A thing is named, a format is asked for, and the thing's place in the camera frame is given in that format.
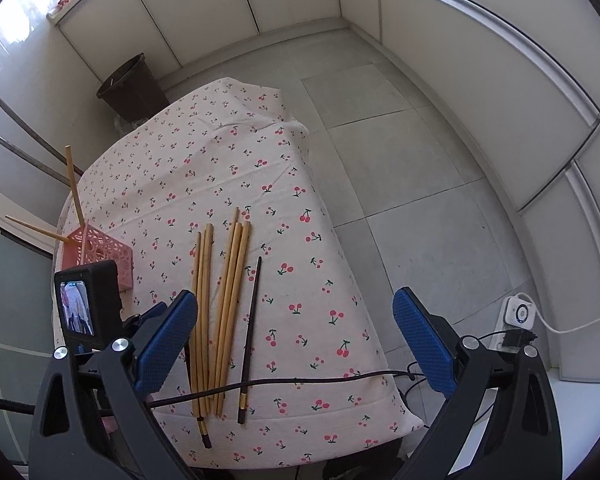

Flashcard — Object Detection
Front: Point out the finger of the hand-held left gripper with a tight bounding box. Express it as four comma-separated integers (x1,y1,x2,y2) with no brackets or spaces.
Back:
121,302,169,336

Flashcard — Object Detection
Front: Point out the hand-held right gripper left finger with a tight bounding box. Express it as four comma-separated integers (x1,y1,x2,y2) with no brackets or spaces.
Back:
29,289,199,480

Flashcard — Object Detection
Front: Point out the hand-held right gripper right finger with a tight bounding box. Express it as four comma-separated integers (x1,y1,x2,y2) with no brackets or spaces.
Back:
392,287,564,480

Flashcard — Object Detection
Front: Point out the bamboo chopstick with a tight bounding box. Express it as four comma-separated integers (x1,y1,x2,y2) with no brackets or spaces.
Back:
206,223,216,413
64,145,87,227
219,220,253,417
5,215,71,245
198,224,211,421
210,207,240,408
215,224,244,415
190,232,204,418

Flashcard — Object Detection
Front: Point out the pink plastic lattice basket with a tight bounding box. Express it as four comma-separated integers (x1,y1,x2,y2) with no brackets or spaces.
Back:
62,225,134,293

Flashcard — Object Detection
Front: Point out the frosted glass door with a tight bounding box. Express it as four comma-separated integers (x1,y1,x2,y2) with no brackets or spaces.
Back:
0,175,63,466

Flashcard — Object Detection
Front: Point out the black plug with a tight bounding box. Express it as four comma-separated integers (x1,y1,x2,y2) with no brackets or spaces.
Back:
502,329,537,353

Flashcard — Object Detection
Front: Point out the white power strip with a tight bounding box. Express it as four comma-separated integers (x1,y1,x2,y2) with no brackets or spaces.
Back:
497,294,537,353

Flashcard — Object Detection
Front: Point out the cherry print tablecloth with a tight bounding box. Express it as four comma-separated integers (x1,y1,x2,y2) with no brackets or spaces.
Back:
50,77,426,468

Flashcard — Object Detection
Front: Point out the brown plastic bucket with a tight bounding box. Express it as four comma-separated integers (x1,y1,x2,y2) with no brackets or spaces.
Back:
96,53,168,123

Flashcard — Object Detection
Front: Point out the white base cabinet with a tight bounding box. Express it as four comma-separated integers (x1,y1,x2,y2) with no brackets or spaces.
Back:
47,0,381,81

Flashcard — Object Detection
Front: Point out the black cable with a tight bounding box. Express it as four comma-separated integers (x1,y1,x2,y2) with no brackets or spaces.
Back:
147,369,421,407

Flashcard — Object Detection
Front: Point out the white cable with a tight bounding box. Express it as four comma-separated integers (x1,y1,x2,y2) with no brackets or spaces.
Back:
529,310,600,335

